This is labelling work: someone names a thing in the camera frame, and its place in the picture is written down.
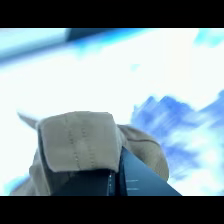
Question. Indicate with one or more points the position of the beige shirt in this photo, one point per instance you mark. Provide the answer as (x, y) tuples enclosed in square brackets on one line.
[(80, 140)]

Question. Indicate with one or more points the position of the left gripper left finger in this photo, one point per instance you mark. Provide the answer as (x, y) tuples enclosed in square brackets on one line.
[(86, 185)]

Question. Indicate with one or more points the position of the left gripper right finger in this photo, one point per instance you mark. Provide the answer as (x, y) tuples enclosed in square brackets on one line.
[(140, 180)]

